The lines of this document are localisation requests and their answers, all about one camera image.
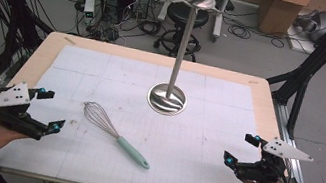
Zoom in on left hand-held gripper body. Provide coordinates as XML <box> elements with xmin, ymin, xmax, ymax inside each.
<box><xmin>0</xmin><ymin>77</ymin><xmax>58</xmax><ymax>143</ymax></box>

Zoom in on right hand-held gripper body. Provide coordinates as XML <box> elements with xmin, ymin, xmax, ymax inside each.
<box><xmin>231</xmin><ymin>130</ymin><xmax>317</xmax><ymax>183</ymax></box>

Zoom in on wire whisk with green handle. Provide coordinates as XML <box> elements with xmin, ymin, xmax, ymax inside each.
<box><xmin>73</xmin><ymin>99</ymin><xmax>160</xmax><ymax>171</ymax></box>

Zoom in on steel utensil stand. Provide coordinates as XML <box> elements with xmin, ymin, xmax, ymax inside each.
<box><xmin>144</xmin><ymin>0</ymin><xmax>218</xmax><ymax>122</ymax></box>

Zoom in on white grid mat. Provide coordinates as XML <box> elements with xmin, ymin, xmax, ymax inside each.
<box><xmin>0</xmin><ymin>35</ymin><xmax>286</xmax><ymax>183</ymax></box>

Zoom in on white adapter with green light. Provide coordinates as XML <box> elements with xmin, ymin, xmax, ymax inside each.
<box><xmin>80</xmin><ymin>0</ymin><xmax>99</xmax><ymax>26</ymax></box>

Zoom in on white floor board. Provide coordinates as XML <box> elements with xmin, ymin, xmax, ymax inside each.
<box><xmin>284</xmin><ymin>23</ymin><xmax>326</xmax><ymax>61</ymax></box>

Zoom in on tall cardboard box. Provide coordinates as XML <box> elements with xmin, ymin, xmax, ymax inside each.
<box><xmin>255</xmin><ymin>0</ymin><xmax>312</xmax><ymax>41</ymax></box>

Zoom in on grey bag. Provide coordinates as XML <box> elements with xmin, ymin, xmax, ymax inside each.
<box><xmin>291</xmin><ymin>6</ymin><xmax>326</xmax><ymax>45</ymax></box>

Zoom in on black round stool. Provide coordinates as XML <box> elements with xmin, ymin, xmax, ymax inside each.
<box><xmin>151</xmin><ymin>0</ymin><xmax>212</xmax><ymax>64</ymax></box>

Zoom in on coiled black cable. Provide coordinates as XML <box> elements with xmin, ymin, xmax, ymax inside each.
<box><xmin>268</xmin><ymin>35</ymin><xmax>287</xmax><ymax>50</ymax></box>
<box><xmin>226</xmin><ymin>21</ymin><xmax>254</xmax><ymax>41</ymax></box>

